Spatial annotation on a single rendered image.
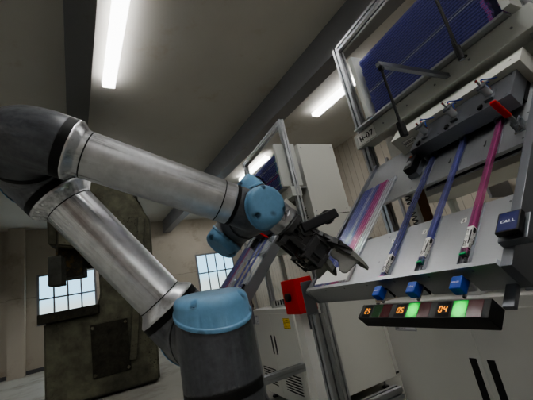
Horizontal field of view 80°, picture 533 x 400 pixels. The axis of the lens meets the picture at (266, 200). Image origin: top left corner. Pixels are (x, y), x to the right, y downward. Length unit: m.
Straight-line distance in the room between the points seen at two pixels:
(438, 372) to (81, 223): 1.14
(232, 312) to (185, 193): 0.20
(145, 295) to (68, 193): 0.22
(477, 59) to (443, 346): 0.93
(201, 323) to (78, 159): 0.29
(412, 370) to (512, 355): 0.38
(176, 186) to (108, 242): 0.17
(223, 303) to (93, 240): 0.26
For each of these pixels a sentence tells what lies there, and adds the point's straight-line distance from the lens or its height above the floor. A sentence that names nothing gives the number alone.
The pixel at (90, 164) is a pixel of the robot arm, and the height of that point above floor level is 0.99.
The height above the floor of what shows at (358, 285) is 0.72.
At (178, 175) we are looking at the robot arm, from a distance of 0.53.
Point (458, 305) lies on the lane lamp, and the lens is 0.73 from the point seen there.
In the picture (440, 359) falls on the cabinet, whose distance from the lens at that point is 1.28.
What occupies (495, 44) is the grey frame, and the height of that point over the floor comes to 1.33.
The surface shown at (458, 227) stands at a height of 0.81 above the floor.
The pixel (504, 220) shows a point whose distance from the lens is 0.72.
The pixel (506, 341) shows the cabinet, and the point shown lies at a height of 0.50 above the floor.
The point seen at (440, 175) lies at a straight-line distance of 1.10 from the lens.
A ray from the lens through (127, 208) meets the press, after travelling 4.40.
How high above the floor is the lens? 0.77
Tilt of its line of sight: 15 degrees up
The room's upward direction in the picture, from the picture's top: 12 degrees counter-clockwise
